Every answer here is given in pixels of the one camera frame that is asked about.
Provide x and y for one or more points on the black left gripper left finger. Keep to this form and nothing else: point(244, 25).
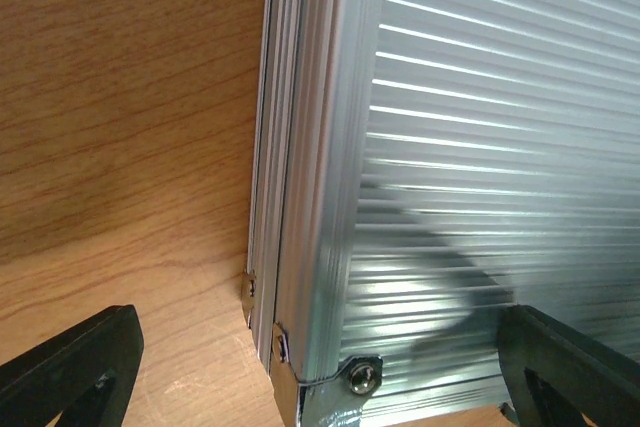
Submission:
point(83, 376)

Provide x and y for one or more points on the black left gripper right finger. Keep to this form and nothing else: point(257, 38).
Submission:
point(557, 376)

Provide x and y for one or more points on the aluminium poker case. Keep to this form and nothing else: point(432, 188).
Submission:
point(420, 166)

